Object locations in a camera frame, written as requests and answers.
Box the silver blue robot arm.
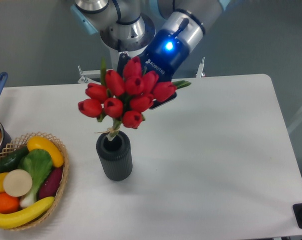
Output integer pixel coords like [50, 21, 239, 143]
[71, 0, 229, 82]

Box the orange fruit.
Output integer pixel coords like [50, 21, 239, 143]
[0, 192, 20, 214]

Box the yellow banana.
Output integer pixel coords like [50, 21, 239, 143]
[0, 196, 55, 229]

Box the green bok choy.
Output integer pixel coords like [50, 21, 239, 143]
[18, 149, 53, 209]

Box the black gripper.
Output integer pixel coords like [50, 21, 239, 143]
[116, 29, 190, 110]

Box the red tulip bouquet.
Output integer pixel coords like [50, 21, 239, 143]
[78, 56, 191, 140]

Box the dark green cucumber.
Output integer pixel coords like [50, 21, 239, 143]
[0, 146, 29, 174]

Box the purple sweet potato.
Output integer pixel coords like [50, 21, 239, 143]
[38, 167, 63, 200]

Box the dark grey ribbed vase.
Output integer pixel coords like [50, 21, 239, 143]
[96, 131, 133, 181]

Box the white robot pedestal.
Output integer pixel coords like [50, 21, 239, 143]
[78, 47, 205, 84]

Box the woven wicker basket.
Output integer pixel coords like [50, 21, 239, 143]
[0, 132, 69, 231]

